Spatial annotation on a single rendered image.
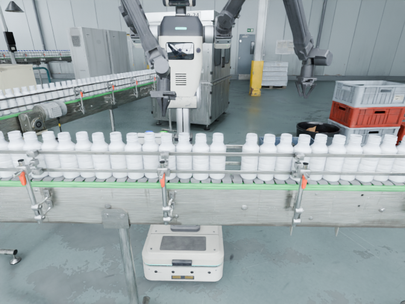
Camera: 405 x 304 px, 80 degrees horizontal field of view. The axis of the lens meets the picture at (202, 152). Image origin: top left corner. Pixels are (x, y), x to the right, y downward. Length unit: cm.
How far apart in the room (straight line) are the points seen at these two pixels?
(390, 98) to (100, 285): 313
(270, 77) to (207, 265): 913
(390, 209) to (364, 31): 1389
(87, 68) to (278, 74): 687
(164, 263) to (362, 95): 245
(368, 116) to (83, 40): 582
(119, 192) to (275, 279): 132
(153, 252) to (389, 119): 274
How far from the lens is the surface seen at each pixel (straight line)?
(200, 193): 88
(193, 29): 144
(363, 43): 1484
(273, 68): 1027
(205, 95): 448
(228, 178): 90
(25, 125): 219
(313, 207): 99
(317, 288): 197
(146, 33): 105
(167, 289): 182
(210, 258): 164
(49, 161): 101
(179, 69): 136
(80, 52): 681
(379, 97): 314
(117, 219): 99
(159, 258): 167
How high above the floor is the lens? 144
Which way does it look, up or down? 23 degrees down
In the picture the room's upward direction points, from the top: straight up
